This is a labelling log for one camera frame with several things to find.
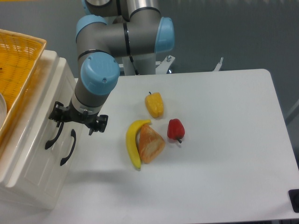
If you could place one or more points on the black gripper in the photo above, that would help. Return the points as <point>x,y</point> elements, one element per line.
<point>61,114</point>

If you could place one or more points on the white drawer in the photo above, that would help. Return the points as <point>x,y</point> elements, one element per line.
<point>53,77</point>
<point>42,176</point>

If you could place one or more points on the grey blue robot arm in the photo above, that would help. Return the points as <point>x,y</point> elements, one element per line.
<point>110,29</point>

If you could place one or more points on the white drawer cabinet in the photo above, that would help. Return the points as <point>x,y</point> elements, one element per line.
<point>14,194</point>

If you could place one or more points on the yellow banana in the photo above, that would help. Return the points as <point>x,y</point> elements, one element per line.
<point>131,144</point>

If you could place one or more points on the yellow bell pepper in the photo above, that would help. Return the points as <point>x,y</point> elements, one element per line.
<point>154,104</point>

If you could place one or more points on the orange bread piece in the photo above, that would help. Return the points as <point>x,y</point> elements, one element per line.
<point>151,144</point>

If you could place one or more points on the white plate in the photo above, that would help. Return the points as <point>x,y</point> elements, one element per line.
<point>3,110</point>

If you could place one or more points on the yellow woven basket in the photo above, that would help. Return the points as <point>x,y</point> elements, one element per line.
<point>19,54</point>

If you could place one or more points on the red bell pepper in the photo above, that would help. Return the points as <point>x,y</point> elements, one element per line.
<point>176,130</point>

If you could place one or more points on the black corner device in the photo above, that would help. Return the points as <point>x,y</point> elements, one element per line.
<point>294,198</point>

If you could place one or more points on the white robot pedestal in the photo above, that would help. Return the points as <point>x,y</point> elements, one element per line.
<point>149,65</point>

